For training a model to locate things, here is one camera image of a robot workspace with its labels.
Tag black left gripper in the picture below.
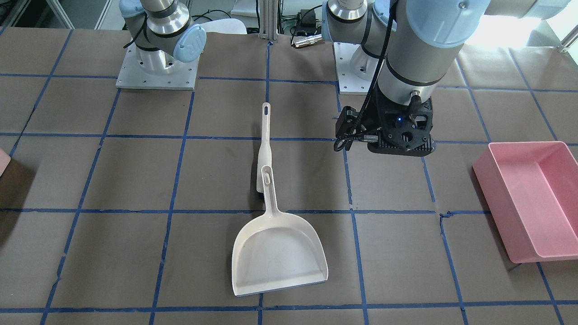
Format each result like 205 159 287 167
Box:
334 94 436 156

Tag white brush black bristles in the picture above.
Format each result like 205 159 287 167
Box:
256 102 272 194

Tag white plastic dustpan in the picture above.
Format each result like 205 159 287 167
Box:
231 165 329 297

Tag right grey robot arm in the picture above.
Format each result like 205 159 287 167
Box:
118 0 207 75

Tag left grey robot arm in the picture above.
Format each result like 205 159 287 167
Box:
322 0 569 157

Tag empty pink plastic bin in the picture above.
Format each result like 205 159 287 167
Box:
473 141 578 264

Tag white plastic chair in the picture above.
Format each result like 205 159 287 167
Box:
200 18 247 35

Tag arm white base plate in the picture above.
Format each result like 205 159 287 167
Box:
334 42 378 95
116 44 200 91

